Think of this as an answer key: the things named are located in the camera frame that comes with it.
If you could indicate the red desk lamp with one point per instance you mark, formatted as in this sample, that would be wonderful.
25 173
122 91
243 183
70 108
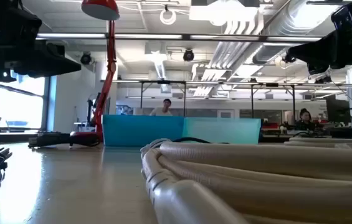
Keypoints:
111 46

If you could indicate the person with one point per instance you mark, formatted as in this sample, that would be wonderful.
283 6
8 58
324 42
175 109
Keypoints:
305 121
162 110

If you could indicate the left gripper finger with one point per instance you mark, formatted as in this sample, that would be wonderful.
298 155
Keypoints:
51 73
48 57

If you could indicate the black computer monitor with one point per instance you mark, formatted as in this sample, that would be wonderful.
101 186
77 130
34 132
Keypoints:
337 110

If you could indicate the blue plastic bin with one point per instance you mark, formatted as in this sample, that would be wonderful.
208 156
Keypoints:
141 130

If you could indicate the black aluminium table frame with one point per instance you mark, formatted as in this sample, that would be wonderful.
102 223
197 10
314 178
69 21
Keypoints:
7 139

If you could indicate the overhead rail with light strips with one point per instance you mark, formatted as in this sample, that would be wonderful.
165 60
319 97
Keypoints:
225 38

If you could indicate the black background rig frame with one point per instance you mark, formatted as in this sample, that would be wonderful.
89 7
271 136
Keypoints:
272 84
163 82

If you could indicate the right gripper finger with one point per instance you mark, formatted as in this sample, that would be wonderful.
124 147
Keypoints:
319 69
319 51

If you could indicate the teal plastic bin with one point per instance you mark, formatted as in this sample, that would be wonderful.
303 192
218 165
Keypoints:
222 130

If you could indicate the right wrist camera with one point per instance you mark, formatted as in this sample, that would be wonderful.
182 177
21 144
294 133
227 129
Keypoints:
343 17

